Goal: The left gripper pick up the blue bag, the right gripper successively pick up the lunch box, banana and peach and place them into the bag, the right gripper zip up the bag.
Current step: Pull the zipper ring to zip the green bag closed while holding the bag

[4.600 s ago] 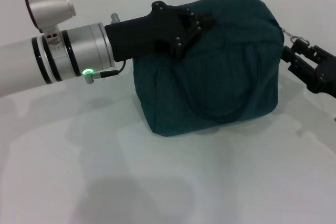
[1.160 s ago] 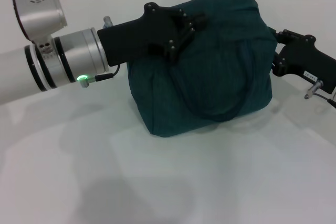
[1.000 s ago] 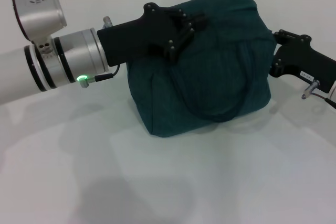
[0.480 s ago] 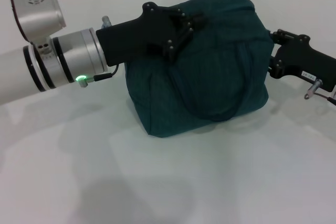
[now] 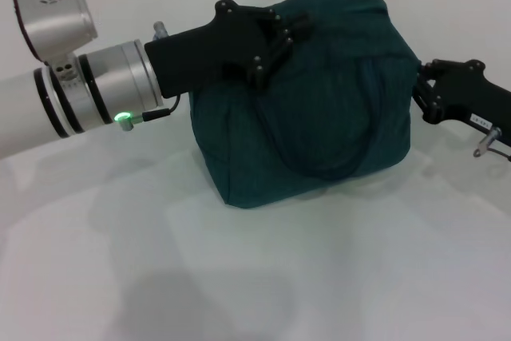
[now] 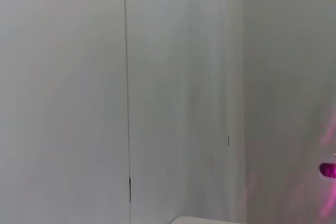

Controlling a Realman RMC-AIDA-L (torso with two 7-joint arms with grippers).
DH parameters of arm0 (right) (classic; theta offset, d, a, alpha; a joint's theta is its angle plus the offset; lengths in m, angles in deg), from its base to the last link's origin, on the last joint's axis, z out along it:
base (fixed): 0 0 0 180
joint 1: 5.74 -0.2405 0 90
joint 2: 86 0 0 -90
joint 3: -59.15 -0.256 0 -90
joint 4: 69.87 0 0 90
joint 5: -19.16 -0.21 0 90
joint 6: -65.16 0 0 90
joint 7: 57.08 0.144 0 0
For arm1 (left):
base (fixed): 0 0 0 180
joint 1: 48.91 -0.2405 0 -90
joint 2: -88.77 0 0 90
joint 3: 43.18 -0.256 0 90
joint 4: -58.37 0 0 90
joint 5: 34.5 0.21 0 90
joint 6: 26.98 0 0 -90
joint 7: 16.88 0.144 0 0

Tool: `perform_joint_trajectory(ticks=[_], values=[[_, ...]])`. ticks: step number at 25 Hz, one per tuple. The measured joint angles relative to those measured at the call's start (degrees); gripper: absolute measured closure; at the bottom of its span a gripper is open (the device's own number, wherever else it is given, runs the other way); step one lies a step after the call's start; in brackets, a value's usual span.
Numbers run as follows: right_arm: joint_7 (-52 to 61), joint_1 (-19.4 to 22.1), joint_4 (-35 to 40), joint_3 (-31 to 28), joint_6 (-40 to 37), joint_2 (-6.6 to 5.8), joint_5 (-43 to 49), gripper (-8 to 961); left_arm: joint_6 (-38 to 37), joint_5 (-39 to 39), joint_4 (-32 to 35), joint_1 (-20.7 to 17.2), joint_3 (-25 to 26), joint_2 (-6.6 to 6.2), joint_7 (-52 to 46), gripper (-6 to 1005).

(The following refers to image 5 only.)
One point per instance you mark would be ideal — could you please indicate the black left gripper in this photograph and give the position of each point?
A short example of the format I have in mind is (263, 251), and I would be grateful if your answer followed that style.
(207, 57)

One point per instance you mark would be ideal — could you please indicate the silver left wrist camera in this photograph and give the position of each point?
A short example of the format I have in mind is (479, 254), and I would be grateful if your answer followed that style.
(48, 5)

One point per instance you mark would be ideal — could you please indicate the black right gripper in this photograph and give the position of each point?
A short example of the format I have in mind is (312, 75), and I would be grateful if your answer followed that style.
(471, 93)

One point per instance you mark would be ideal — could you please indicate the dark teal insulated lunch bag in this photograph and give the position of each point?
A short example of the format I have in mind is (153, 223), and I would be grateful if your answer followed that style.
(311, 109)

